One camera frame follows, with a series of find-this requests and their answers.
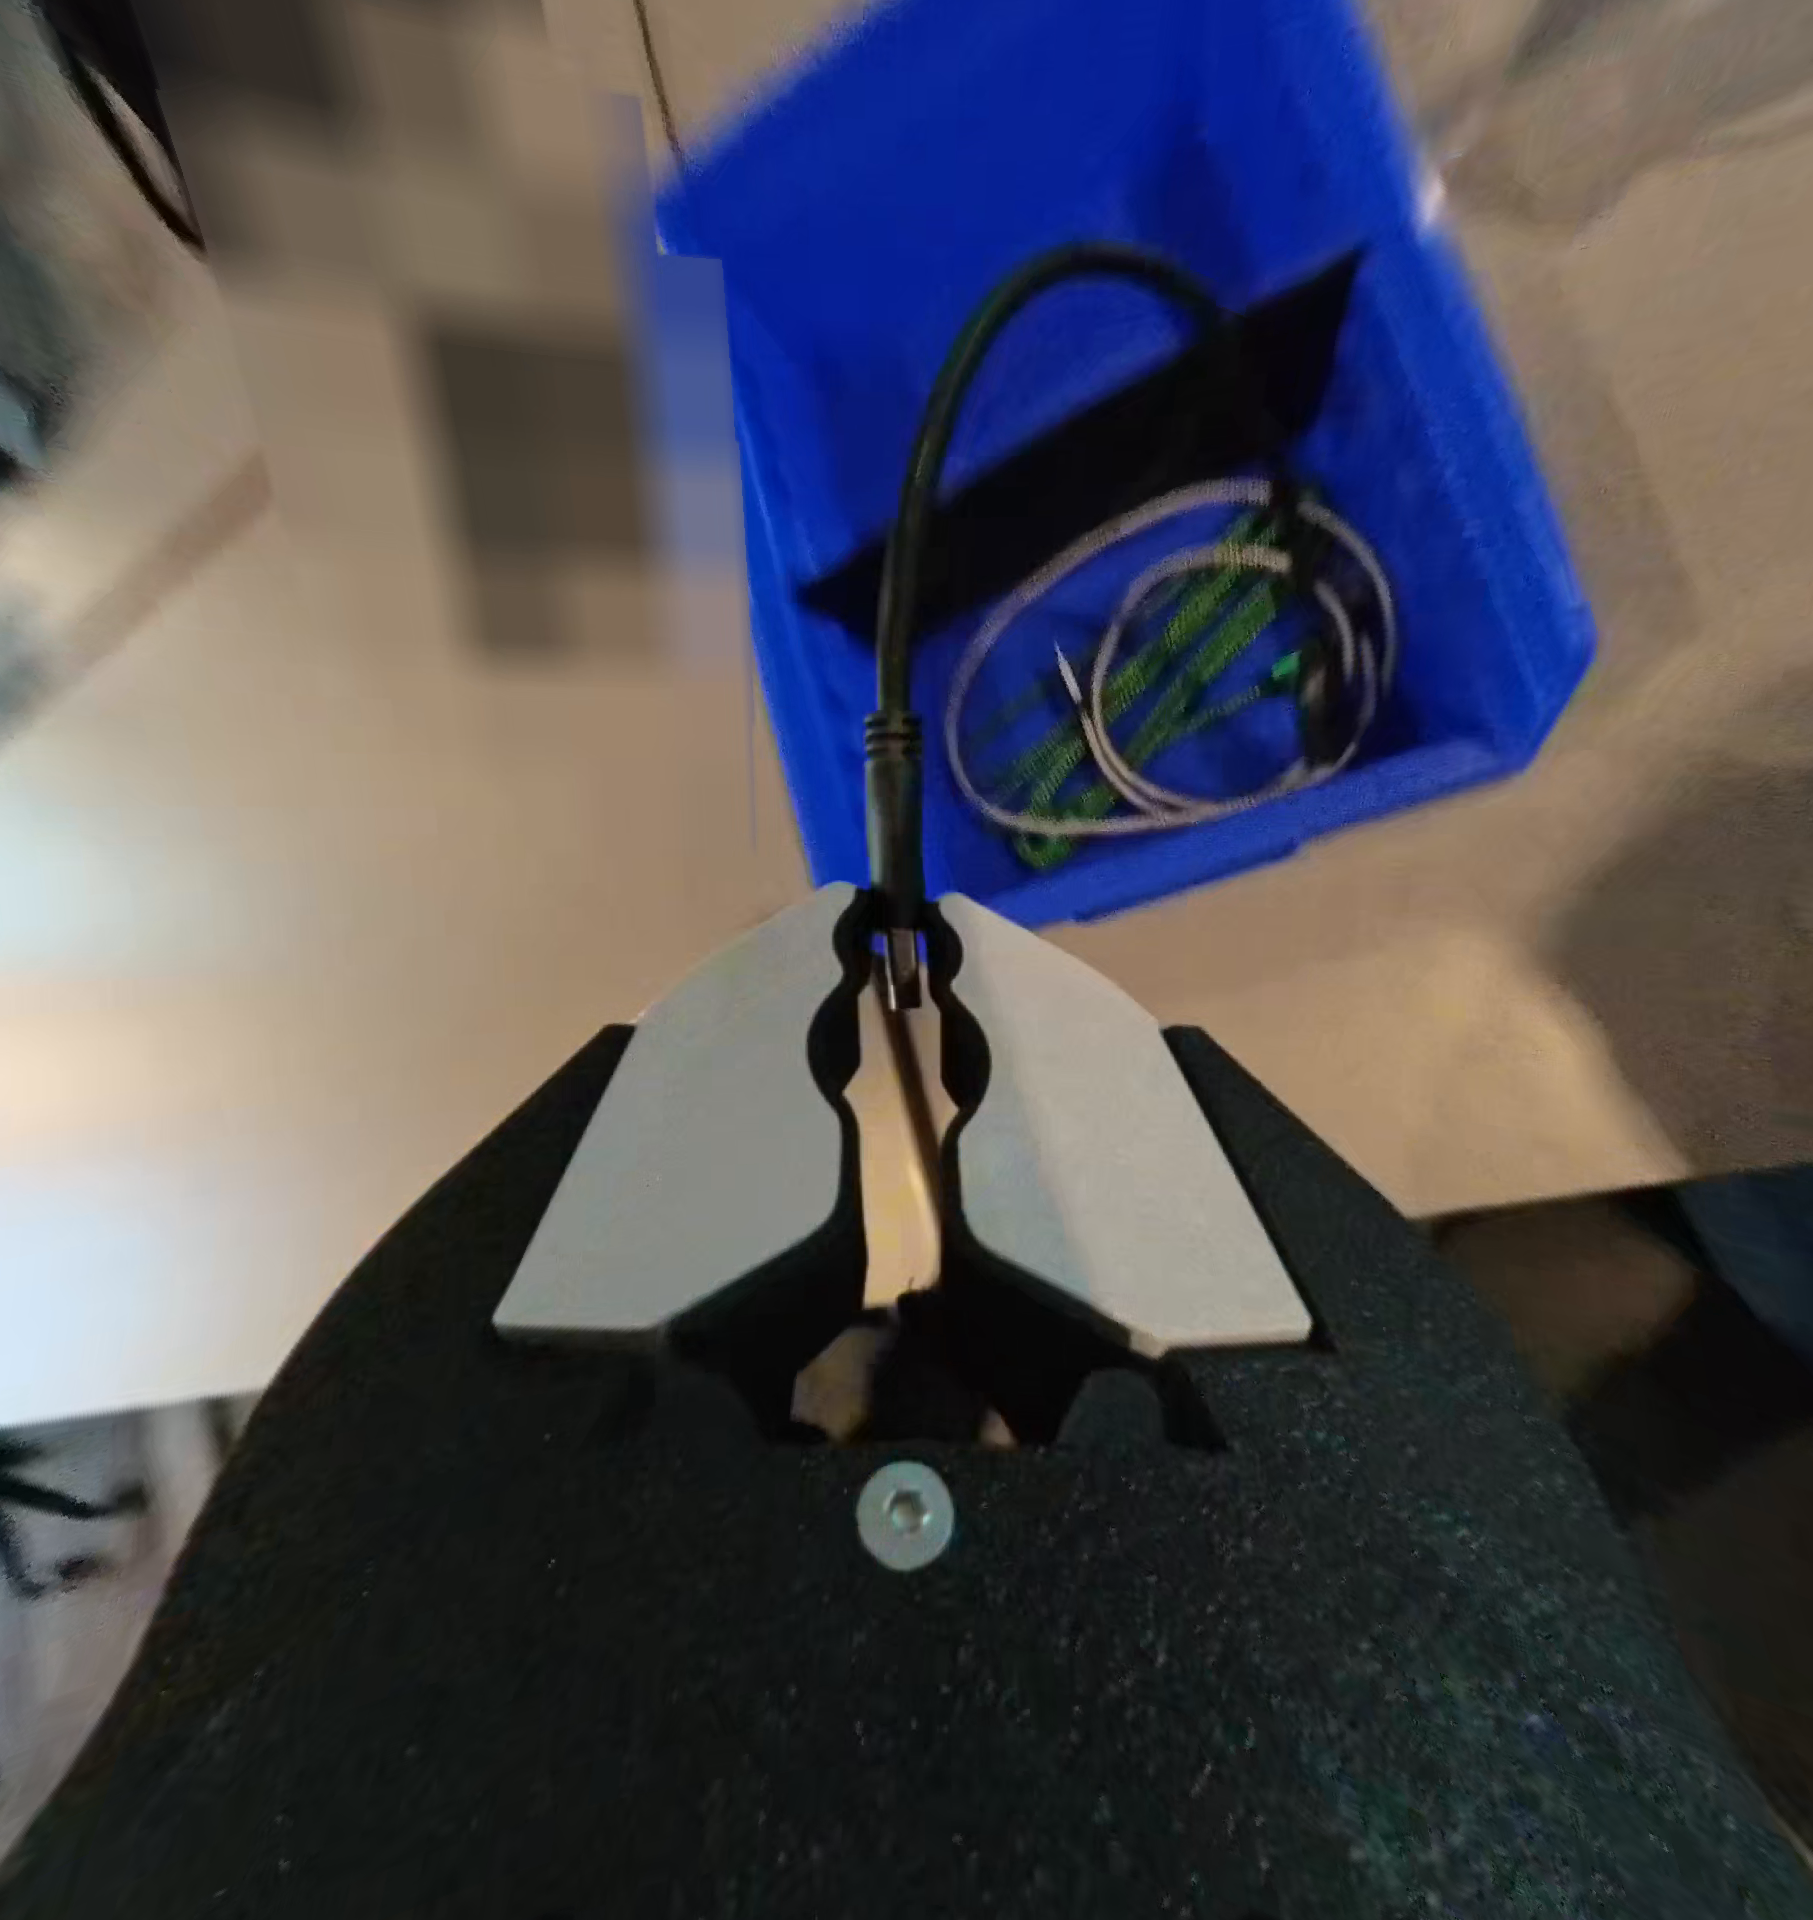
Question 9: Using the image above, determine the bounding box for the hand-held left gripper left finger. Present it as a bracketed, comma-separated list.
[493, 887, 866, 1440]

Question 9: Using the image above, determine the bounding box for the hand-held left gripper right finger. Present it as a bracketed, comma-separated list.
[921, 892, 1315, 1446]

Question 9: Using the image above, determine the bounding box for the black usb cable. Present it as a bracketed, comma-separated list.
[866, 246, 1240, 1012]

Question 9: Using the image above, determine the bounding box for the blue plastic bin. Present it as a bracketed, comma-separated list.
[650, 0, 1600, 925]

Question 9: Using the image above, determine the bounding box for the black bin divider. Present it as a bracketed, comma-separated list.
[800, 248, 1369, 648]

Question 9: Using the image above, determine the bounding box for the green braided cable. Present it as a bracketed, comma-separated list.
[996, 502, 1342, 872]

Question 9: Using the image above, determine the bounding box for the grey braided cable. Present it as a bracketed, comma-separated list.
[944, 477, 1398, 836]

